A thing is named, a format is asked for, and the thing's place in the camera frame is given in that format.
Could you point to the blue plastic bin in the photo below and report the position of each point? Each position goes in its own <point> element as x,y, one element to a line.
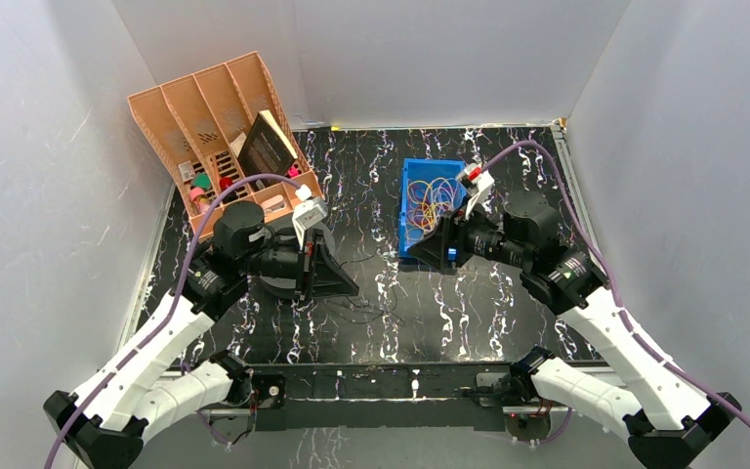
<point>428,189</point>

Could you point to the white tape dispenser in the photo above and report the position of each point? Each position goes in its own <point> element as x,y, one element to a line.
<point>274,204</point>

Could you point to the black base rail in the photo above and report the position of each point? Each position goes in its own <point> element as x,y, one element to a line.
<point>391,395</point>

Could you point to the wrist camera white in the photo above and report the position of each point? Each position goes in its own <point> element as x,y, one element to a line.
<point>307,213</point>
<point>477,183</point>

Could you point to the black book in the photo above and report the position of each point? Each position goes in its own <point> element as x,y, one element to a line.
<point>266,149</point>

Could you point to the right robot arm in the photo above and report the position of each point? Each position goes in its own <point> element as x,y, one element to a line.
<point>665,422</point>

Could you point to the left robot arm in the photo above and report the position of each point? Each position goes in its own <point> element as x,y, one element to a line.
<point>107,420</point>

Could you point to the grey cable spool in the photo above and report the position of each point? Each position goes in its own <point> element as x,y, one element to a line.
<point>286,236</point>

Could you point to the orange desk organizer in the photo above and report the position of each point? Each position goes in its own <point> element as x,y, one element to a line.
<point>197,123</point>

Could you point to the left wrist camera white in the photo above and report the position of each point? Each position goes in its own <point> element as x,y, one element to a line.
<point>307,213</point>

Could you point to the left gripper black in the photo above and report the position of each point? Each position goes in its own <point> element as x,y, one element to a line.
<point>309,269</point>

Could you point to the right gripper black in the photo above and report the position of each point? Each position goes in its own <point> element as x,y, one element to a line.
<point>448,234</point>

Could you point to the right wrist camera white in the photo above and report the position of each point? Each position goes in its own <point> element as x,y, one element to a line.
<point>477,183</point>

